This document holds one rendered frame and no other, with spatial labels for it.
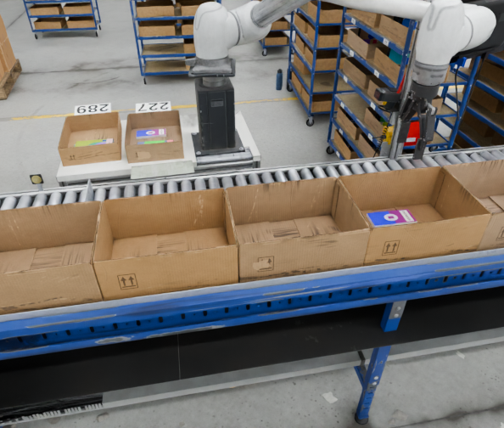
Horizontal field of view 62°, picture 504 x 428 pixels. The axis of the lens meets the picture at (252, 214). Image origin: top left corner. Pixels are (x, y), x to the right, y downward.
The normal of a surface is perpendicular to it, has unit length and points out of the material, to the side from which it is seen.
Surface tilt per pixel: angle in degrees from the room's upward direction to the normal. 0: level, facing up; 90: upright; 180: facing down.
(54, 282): 90
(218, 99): 90
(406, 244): 91
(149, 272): 90
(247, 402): 0
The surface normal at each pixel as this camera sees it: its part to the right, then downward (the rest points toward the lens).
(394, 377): 0.00, -0.79
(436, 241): 0.18, 0.61
